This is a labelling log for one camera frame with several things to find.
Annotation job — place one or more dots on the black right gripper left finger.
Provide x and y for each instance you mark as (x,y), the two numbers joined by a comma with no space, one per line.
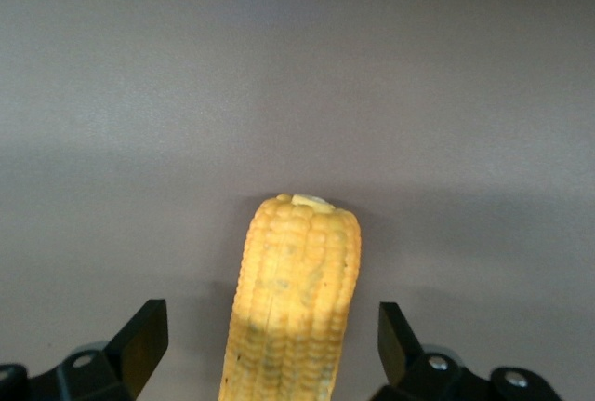
(93,373)

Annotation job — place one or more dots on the yellow corn cob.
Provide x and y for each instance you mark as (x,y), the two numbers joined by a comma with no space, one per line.
(293,308)

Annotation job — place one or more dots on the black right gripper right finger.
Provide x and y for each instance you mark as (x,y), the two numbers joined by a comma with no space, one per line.
(441,378)

